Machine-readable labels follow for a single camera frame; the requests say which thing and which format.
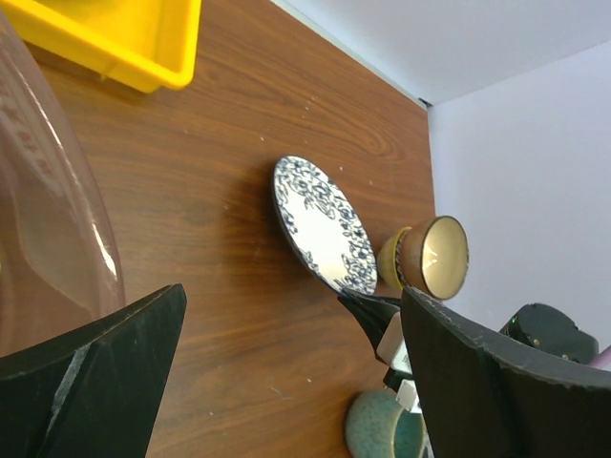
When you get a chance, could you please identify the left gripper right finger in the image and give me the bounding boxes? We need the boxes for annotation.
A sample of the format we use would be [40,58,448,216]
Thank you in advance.
[400,287,610,457]

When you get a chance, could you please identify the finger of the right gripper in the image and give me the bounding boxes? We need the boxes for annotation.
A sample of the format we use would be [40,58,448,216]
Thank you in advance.
[338,293,401,356]

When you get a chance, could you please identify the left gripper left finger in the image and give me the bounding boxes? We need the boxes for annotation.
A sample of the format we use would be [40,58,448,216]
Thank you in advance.
[1,283,186,457]

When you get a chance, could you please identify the dark floral plate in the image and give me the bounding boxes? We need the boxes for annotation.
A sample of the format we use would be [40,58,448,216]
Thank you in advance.
[272,156,378,294]

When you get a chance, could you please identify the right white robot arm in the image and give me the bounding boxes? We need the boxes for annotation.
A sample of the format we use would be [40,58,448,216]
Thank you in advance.
[338,290,599,374]

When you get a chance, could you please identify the clear pink plastic bin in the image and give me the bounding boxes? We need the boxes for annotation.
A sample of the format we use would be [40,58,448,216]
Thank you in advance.
[1,17,125,356]

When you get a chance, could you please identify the cream patterned bowl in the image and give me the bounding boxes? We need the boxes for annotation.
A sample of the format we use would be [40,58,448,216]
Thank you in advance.
[376,216,469,301]

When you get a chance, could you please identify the teal ceramic mug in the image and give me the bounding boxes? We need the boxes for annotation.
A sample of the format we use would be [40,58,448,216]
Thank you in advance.
[344,390,433,457]

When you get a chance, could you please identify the yellow plastic tray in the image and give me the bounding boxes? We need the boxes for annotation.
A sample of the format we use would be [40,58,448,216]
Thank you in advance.
[1,0,202,94]

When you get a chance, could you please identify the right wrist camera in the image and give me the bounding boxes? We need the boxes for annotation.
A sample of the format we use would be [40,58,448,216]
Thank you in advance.
[375,312,422,414]

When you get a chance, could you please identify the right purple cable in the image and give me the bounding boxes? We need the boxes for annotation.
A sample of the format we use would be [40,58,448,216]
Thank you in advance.
[586,345,611,372]

